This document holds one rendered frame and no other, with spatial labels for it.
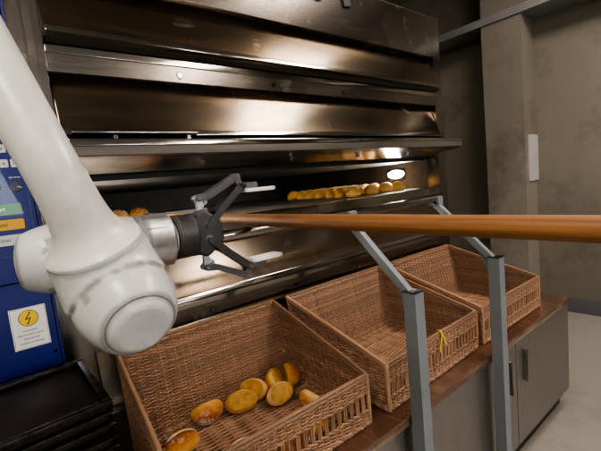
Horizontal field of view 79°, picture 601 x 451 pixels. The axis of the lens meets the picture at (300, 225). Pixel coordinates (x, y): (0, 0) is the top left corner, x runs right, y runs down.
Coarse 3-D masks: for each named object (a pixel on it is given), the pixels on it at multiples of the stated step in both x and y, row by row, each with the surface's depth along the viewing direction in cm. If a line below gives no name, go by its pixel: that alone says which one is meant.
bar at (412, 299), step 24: (360, 240) 111; (384, 264) 105; (408, 288) 100; (504, 288) 129; (408, 312) 100; (504, 312) 130; (408, 336) 101; (504, 336) 130; (408, 360) 102; (504, 360) 130; (504, 384) 131; (504, 408) 132; (432, 432) 104; (504, 432) 133
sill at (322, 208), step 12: (396, 192) 187; (408, 192) 192; (420, 192) 198; (432, 192) 205; (312, 204) 158; (324, 204) 156; (336, 204) 161; (348, 204) 165; (360, 204) 170; (372, 204) 175; (228, 228) 130
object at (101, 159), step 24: (240, 144) 115; (264, 144) 121; (288, 144) 126; (312, 144) 133; (336, 144) 140; (360, 144) 148; (384, 144) 157; (408, 144) 167; (432, 144) 178; (456, 144) 191; (96, 168) 102; (120, 168) 107; (144, 168) 113; (168, 168) 119; (192, 168) 125
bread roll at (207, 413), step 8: (216, 400) 111; (200, 408) 108; (208, 408) 108; (216, 408) 109; (192, 416) 107; (200, 416) 107; (208, 416) 107; (216, 416) 109; (200, 424) 107; (208, 424) 108
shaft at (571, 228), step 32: (224, 224) 102; (256, 224) 88; (288, 224) 78; (320, 224) 70; (352, 224) 64; (384, 224) 58; (416, 224) 54; (448, 224) 50; (480, 224) 47; (512, 224) 44; (544, 224) 41; (576, 224) 39
